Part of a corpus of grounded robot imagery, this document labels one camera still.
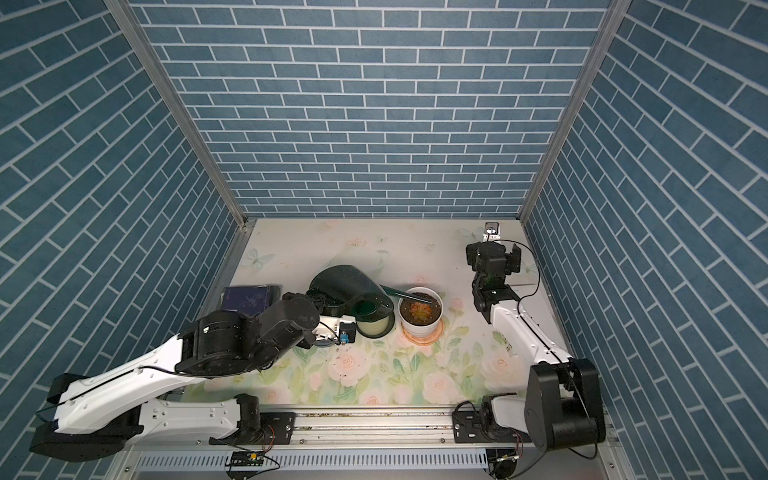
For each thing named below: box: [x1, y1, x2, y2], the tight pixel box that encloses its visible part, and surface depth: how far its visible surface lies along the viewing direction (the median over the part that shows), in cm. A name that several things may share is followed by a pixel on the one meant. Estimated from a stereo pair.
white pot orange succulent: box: [398, 286, 444, 338], surface depth 86 cm
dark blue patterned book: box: [221, 284, 283, 318], surface depth 91 cm
